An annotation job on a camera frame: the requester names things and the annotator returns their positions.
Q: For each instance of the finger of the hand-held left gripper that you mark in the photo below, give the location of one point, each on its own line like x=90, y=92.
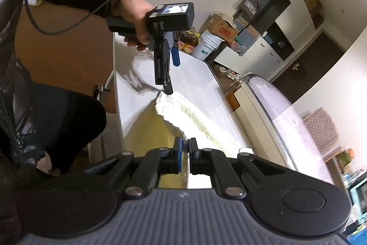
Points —
x=169, y=87
x=175, y=57

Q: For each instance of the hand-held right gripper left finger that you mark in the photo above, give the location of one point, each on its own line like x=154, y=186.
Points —
x=178, y=153

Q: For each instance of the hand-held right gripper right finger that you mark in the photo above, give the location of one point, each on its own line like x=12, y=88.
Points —
x=193, y=153

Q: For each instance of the white and yellow-green towel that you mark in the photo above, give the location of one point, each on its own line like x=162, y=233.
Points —
x=195, y=118

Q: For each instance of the person's left hand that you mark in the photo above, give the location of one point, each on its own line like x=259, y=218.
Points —
x=132, y=10

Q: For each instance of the cooking oil bottles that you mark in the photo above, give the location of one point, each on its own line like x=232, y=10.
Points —
x=189, y=41

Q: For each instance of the white plastic bucket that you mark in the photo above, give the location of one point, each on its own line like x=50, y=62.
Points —
x=207, y=45

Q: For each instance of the patterned slipper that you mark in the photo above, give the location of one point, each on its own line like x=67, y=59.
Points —
x=224, y=70
x=234, y=75

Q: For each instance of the open cardboard box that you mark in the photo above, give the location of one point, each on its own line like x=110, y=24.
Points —
x=222, y=28

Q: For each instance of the metal table leg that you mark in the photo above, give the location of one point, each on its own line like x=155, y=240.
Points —
x=107, y=84

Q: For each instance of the white drawer cabinet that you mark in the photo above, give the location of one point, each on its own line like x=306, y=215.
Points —
x=255, y=54

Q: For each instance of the black appliance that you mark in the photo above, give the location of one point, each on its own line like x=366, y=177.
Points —
x=266, y=5

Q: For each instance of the glass-top chest freezer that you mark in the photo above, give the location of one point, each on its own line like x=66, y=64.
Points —
x=289, y=124

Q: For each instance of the person's legs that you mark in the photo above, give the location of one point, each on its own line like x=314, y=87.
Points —
x=60, y=124

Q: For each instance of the white tall cabinet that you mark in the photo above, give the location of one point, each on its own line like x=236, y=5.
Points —
x=298, y=8

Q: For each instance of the woven basket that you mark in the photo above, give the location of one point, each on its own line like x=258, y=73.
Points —
x=322, y=130

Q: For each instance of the person's black jacket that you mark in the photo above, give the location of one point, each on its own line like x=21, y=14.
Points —
x=11, y=38

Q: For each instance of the light blue box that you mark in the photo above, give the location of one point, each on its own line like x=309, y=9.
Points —
x=359, y=193

